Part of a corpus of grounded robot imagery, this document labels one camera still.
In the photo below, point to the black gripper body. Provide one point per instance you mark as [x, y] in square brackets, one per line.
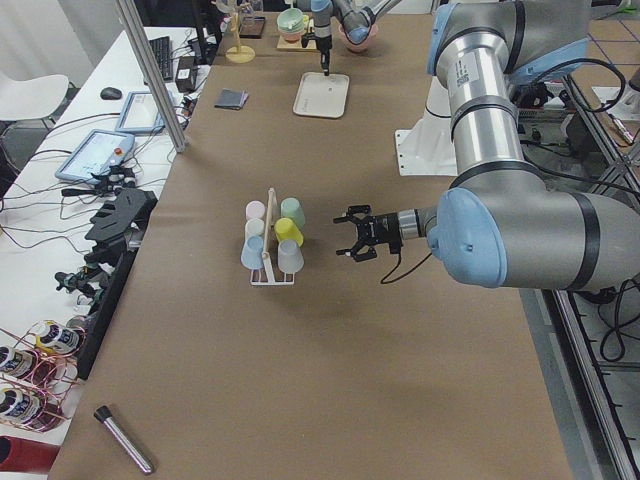
[384, 229]
[323, 38]

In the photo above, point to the cream rabbit tray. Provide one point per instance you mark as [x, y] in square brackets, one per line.
[321, 96]

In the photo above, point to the green cup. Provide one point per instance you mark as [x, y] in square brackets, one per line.
[291, 208]

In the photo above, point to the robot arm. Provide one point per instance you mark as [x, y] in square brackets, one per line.
[498, 225]
[356, 22]

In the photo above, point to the grey cup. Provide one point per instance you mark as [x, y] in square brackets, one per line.
[290, 258]

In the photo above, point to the yellow cup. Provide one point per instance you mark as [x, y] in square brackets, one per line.
[286, 229]

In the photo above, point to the dark square tray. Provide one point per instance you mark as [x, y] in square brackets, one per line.
[252, 28]

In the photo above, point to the pink cup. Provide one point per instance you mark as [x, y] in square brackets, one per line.
[255, 209]

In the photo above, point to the cream white cup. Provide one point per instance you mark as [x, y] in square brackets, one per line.
[254, 227]

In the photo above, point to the light blue cup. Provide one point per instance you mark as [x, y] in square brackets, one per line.
[252, 251]

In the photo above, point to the pink bowl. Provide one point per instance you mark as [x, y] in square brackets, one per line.
[362, 46]

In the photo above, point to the stacked green bowls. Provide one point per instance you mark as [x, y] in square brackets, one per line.
[292, 24]

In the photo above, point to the wooden cutting board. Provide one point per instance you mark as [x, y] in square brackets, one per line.
[290, 45]

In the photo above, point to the wooden mug tree stand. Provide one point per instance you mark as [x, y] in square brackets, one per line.
[237, 53]

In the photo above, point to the grey folded cloth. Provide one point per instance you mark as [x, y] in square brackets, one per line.
[231, 99]

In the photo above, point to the black keyboard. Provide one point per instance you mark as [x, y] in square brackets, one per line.
[162, 51]

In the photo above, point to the far teach pendant tablet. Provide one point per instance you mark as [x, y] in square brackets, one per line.
[139, 115]

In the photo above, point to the teach pendant tablet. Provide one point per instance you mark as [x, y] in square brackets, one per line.
[95, 155]
[139, 115]

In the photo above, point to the black computer mouse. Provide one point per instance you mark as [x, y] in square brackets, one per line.
[111, 94]

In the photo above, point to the black plastic holder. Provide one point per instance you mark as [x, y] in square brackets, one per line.
[113, 219]

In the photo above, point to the near teach pendant tablet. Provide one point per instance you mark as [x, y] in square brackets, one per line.
[95, 155]

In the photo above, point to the white chair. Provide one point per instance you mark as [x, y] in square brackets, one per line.
[31, 99]

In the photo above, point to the silver tube black cap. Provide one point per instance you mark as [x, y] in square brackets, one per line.
[104, 416]

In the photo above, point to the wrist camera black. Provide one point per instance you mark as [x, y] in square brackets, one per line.
[309, 40]

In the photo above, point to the white wire cup rack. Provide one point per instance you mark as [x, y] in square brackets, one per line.
[269, 274]

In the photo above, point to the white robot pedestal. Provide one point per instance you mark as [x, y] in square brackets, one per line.
[427, 149]

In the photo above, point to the aluminium frame post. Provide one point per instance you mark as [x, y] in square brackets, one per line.
[131, 21]

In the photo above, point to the copper wire bottle basket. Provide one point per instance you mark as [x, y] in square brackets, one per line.
[38, 371]

